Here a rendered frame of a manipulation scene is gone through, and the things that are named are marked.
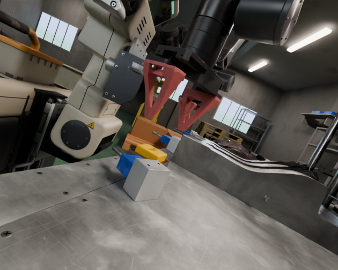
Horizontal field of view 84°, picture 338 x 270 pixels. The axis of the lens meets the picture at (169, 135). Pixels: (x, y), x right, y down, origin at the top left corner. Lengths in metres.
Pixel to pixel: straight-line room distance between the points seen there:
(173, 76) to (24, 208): 0.20
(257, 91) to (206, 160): 8.35
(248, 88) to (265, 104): 0.99
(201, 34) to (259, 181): 0.40
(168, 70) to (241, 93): 8.39
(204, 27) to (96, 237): 0.28
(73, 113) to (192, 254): 0.58
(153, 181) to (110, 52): 0.52
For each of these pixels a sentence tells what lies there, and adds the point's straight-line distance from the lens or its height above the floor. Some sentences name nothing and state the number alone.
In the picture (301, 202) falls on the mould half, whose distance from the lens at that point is 0.58.
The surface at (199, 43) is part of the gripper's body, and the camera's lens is 0.28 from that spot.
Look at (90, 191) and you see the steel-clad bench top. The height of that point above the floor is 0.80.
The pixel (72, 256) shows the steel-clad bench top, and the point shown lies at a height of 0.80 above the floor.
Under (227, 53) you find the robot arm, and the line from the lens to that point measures 0.77.
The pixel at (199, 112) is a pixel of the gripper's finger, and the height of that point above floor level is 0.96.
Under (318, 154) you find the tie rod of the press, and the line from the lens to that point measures 1.93.
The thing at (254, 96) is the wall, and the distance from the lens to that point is 8.78.
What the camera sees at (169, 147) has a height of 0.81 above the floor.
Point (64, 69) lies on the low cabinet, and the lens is 6.94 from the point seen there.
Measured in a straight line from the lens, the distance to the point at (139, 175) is 0.29.
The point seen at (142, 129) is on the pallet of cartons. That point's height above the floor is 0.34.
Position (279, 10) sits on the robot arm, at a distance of 0.27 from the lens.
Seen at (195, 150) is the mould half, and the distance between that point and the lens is 0.55.
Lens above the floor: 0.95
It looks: 8 degrees down
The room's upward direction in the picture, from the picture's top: 25 degrees clockwise
